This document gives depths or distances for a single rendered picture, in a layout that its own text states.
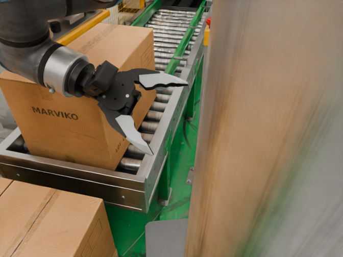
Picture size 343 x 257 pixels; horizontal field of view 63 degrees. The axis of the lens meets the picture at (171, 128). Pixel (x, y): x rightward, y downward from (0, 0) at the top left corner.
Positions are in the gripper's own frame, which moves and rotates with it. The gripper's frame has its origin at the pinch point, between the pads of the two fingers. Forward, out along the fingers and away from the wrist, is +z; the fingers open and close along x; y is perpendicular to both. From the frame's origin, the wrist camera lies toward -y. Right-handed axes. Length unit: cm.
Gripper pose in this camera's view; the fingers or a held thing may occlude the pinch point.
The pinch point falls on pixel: (172, 118)
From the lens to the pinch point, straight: 50.9
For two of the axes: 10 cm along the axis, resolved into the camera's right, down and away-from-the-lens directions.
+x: -4.3, 8.8, -2.2
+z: 9.0, 4.2, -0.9
